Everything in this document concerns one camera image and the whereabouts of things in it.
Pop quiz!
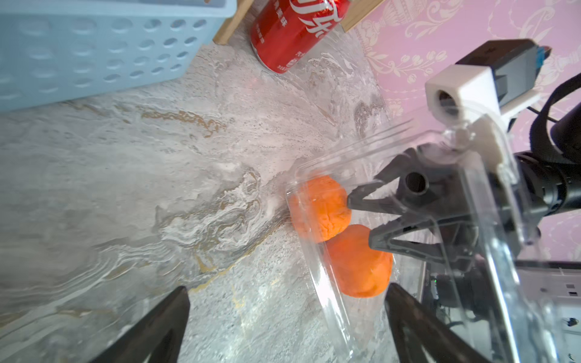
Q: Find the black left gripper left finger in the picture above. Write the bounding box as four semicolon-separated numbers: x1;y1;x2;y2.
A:
92;286;190;362

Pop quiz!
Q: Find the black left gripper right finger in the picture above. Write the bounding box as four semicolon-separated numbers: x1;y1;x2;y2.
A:
384;283;487;362

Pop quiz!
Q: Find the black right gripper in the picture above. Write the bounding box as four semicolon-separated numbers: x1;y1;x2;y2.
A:
346;142;550;273

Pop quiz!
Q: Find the orange fruit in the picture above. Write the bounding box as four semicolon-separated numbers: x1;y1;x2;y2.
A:
327;225;393;298
287;175;352;243

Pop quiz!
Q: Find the clear plastic orange clamshell container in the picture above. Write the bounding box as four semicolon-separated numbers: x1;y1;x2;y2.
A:
287;101;580;362

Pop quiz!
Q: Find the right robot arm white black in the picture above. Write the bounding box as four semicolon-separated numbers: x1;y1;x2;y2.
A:
347;76;580;272

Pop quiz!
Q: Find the red cola can on table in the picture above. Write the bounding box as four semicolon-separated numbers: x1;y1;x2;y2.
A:
250;0;351;74

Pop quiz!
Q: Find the light blue plastic basket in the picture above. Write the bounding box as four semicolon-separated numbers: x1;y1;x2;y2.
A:
1;1;237;112

